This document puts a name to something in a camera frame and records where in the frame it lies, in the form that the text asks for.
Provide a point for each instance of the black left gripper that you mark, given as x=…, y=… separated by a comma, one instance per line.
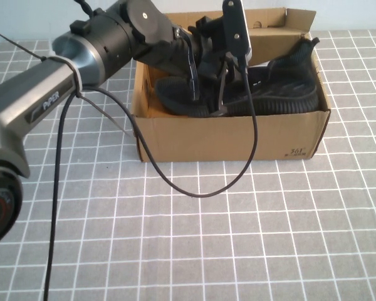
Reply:
x=210, y=47

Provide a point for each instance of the black knit sneaker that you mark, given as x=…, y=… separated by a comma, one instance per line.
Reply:
x=282, y=94

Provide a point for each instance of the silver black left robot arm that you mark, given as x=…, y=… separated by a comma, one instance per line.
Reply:
x=50, y=87

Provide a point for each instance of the brown cardboard shoe box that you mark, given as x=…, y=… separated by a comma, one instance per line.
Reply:
x=222, y=138

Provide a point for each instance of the white zip tie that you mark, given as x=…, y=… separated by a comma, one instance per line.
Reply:
x=76, y=78

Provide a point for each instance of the grey white-checked tablecloth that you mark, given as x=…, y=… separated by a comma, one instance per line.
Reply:
x=206, y=235

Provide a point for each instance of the black zip tie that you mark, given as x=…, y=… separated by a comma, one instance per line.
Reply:
x=18, y=45

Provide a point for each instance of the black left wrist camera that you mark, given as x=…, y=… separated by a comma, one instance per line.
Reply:
x=235, y=28

